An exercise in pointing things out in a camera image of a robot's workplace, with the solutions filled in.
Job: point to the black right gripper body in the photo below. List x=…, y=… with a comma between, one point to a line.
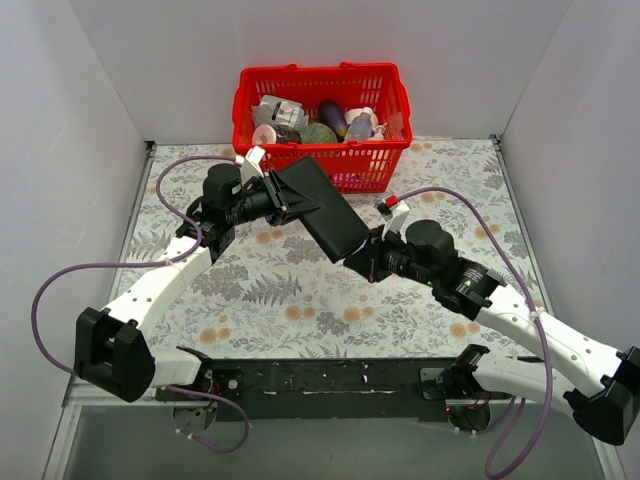
x=375, y=255

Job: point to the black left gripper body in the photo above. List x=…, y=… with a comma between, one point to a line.
x=275, y=198

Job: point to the black zip tool case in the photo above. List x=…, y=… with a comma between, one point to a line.
x=336, y=228

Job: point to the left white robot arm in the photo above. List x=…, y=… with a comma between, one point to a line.
x=112, y=348

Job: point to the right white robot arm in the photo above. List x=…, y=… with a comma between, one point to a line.
x=594, y=383

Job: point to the white paper cup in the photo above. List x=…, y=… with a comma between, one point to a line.
x=264, y=134

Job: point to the green round melon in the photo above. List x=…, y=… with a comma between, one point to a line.
x=317, y=133

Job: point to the red plastic shopping basket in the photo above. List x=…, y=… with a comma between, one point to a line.
x=356, y=167

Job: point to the crumpled silver foil pouch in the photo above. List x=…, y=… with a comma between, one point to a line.
x=277, y=111

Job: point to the purple eggplant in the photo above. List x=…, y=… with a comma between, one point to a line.
x=332, y=115

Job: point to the floral table mat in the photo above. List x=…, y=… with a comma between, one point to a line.
x=274, y=294

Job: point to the clear plastic bottle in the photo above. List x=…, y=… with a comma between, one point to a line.
x=360, y=128

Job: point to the white bowl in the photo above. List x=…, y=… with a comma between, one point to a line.
x=351, y=114

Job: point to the white pump bottle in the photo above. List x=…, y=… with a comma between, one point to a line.
x=378, y=133

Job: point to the black table edge rail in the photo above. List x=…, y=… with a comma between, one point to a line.
x=315, y=388

